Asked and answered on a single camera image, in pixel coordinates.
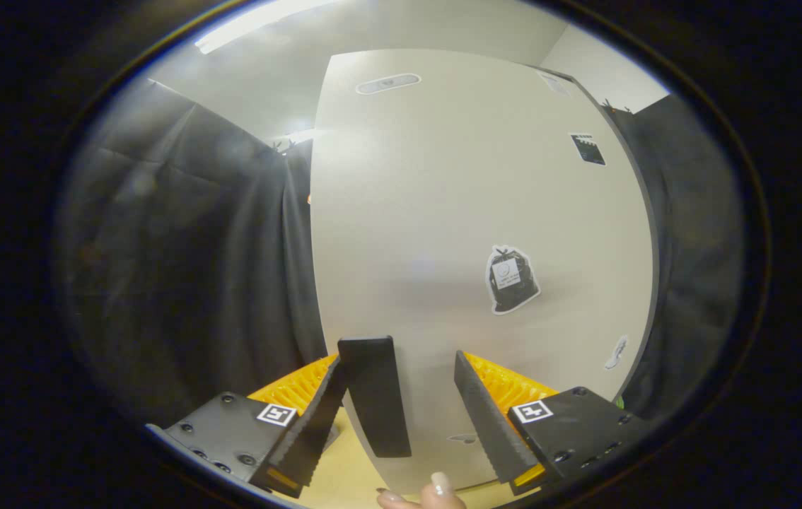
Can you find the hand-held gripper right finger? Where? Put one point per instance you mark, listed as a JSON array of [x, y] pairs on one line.
[[493, 431]]

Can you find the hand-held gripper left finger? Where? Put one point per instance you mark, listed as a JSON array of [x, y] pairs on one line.
[[309, 438]]

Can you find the white shoe cabinet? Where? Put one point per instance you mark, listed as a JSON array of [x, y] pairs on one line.
[[443, 212]]

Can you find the black backdrop cloth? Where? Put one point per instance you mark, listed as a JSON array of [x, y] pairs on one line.
[[182, 268]]

